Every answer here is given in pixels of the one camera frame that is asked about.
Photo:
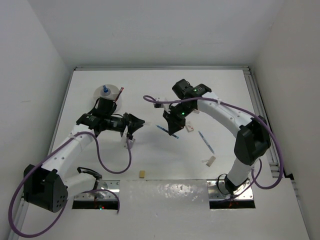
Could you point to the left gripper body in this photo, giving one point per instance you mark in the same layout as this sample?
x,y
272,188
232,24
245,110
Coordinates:
x,y
117,124

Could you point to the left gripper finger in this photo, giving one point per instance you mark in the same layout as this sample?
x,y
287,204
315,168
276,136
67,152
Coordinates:
x,y
135,120
131,129

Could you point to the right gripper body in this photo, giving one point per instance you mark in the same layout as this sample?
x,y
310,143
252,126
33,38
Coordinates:
x,y
179,113

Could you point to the teal gel pen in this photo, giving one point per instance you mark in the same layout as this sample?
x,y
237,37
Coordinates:
x,y
166,131

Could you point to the beige eraser block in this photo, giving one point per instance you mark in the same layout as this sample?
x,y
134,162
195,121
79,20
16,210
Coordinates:
x,y
210,161

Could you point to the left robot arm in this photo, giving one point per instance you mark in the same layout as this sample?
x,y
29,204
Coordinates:
x,y
45,184

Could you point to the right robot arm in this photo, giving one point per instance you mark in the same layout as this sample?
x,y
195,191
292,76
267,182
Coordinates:
x,y
252,139

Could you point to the staples box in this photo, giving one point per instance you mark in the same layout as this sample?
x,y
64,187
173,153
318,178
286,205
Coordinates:
x,y
189,127

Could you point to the white round divided container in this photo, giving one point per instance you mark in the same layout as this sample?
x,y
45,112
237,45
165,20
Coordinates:
x,y
110,96

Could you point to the blue ballpoint pen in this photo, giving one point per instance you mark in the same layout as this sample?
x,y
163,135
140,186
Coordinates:
x,y
206,142

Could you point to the small yellow eraser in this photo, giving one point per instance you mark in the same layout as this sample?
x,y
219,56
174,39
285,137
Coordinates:
x,y
142,174

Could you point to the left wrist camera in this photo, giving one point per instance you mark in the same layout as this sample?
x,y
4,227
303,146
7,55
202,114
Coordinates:
x,y
126,140

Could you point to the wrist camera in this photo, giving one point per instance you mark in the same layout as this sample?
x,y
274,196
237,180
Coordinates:
x,y
161,102
126,140

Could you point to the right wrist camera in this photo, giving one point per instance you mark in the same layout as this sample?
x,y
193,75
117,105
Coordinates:
x,y
161,102

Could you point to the left base plate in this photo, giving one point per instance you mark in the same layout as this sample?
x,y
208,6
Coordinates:
x,y
107,191

